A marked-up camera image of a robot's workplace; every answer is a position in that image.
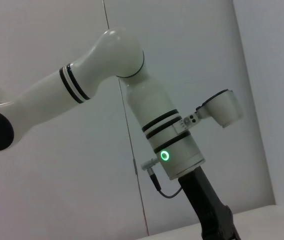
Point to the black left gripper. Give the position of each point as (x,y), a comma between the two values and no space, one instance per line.
(202,200)

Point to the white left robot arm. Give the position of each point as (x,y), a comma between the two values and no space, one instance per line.
(144,105)

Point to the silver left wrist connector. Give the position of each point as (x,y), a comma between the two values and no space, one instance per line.
(150,164)

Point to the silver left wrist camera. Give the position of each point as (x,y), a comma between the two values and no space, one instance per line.
(222,110)

